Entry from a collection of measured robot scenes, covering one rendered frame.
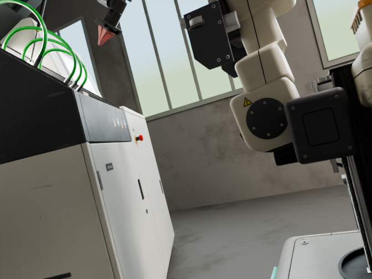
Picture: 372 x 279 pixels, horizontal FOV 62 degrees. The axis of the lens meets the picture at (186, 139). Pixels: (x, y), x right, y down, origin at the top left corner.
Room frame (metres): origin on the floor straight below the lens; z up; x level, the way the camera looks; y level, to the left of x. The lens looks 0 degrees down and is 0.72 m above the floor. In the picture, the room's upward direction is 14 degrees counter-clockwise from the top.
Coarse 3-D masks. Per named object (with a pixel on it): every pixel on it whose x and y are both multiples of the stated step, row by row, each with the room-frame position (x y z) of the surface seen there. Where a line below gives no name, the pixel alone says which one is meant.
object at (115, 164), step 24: (96, 144) 1.01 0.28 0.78; (120, 144) 1.33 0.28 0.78; (96, 168) 0.95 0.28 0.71; (120, 168) 1.23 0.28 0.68; (120, 192) 1.14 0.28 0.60; (120, 216) 1.07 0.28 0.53; (144, 216) 1.45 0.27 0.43; (120, 240) 1.00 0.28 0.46; (144, 240) 1.33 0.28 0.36; (120, 264) 0.95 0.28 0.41; (144, 264) 1.23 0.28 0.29
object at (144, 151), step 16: (32, 32) 1.62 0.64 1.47; (16, 48) 1.63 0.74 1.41; (32, 48) 1.62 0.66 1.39; (48, 48) 1.65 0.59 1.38; (64, 48) 1.98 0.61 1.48; (48, 64) 1.62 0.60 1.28; (144, 128) 2.16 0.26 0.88; (144, 144) 1.98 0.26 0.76; (144, 160) 1.83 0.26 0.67; (144, 176) 1.70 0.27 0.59; (160, 192) 2.12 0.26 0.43; (160, 208) 1.95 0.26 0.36; (160, 224) 1.80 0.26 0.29; (160, 240) 1.67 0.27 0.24
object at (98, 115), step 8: (80, 96) 0.97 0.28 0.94; (88, 96) 1.05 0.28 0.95; (88, 104) 1.03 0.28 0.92; (96, 104) 1.12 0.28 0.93; (104, 104) 1.23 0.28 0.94; (88, 112) 1.00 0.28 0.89; (96, 112) 1.10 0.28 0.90; (104, 112) 1.20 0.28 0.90; (112, 112) 1.34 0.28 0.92; (120, 112) 1.49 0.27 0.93; (88, 120) 0.98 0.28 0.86; (96, 120) 1.07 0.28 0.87; (104, 120) 1.17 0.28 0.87; (112, 120) 1.30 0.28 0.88; (88, 128) 0.96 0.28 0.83; (96, 128) 1.05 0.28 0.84; (104, 128) 1.14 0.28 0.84; (112, 128) 1.27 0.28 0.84; (120, 128) 1.41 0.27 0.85; (96, 136) 1.03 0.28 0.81; (104, 136) 1.12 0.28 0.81; (112, 136) 1.23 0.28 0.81; (120, 136) 1.37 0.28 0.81; (128, 136) 1.55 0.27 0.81
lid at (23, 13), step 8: (24, 0) 1.56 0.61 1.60; (32, 0) 1.58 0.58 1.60; (40, 0) 1.62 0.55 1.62; (0, 8) 1.46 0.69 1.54; (8, 8) 1.50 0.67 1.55; (16, 8) 1.56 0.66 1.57; (24, 8) 1.58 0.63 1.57; (0, 16) 1.50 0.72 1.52; (8, 16) 1.54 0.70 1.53; (16, 16) 1.58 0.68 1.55; (24, 16) 1.62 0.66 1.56; (0, 24) 1.54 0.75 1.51; (8, 24) 1.58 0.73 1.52; (16, 24) 1.62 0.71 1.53; (0, 32) 1.58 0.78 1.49; (8, 32) 1.62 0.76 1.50; (0, 40) 1.63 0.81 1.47
